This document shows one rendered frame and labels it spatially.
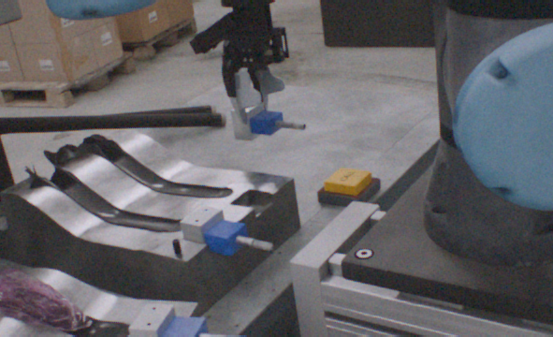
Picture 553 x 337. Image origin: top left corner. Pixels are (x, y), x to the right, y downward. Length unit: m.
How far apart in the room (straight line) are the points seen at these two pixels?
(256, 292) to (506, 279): 0.51
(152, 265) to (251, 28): 0.42
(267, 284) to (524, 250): 0.53
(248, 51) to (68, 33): 3.81
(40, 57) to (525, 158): 4.73
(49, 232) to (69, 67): 3.85
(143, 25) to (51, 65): 0.98
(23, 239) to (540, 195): 0.92
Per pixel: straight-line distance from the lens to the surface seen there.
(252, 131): 1.25
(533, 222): 0.59
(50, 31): 4.94
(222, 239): 0.97
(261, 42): 1.16
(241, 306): 1.01
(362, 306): 0.70
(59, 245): 1.15
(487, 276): 0.59
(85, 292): 0.99
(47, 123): 1.58
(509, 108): 0.40
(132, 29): 5.74
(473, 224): 0.60
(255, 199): 1.12
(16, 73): 5.26
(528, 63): 0.39
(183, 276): 0.98
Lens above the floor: 1.36
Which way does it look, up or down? 24 degrees down
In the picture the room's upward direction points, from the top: 9 degrees counter-clockwise
